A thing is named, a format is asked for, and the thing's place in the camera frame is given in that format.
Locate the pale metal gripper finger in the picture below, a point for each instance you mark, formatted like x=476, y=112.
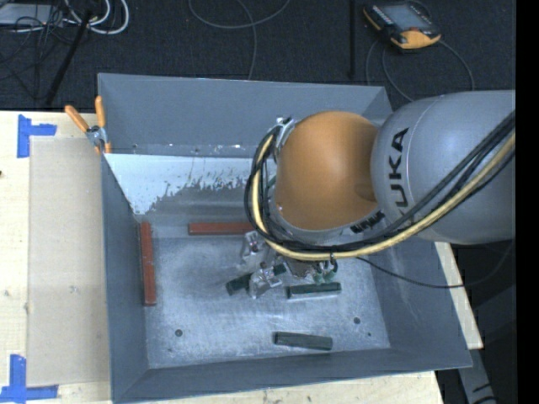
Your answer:
x=253, y=246
x=264, y=282

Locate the grey metal bin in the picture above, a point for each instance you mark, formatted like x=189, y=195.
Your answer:
x=236, y=309

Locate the red-brown flat block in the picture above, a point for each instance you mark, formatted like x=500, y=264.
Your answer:
x=219, y=228
x=147, y=263

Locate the pale flat board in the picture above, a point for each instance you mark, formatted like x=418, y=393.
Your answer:
x=63, y=267

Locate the dark green flat block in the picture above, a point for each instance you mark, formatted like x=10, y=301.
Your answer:
x=303, y=341
x=313, y=289
x=238, y=284

